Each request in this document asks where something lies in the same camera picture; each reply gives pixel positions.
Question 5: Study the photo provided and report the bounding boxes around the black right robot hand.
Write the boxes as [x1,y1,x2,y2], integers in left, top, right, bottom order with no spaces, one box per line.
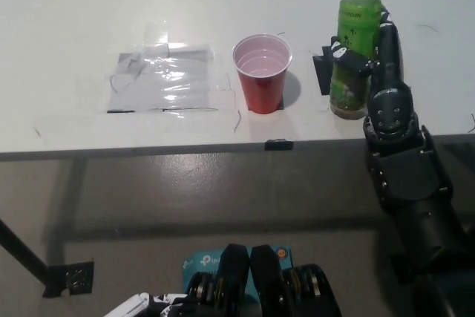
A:
[329,7,412,97]

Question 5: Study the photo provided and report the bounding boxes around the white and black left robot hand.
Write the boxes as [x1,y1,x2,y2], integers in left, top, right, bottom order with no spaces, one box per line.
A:
[98,292,190,317]

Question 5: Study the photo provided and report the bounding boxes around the green tea plastic bottle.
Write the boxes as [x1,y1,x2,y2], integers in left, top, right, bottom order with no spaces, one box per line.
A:
[329,0,387,120]

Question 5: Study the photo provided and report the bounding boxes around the black robot torso blocks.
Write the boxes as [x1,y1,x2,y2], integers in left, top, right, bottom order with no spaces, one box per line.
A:
[183,244,342,317]

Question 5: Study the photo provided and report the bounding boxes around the red plastic cup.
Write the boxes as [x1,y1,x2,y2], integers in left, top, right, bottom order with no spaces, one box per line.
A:
[232,33,294,114]

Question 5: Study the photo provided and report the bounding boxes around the teal tp-link box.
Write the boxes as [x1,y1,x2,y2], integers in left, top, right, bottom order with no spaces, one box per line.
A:
[181,245,294,305]

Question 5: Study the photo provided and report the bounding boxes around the large black tape square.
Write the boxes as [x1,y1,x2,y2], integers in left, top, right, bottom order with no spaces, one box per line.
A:
[312,45,337,96]

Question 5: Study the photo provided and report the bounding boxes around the black tape tab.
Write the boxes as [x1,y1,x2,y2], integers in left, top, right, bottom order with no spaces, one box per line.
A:
[264,138,294,151]

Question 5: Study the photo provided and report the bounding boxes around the black table leg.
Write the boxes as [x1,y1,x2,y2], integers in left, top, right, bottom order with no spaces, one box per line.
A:
[0,216,51,288]

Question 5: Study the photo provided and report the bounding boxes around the clear taped plastic sheet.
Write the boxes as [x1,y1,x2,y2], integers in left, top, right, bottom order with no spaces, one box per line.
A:
[106,44,220,114]

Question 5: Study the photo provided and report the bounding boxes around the clear tape strip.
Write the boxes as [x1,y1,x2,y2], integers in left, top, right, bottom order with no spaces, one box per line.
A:
[142,22,171,46]

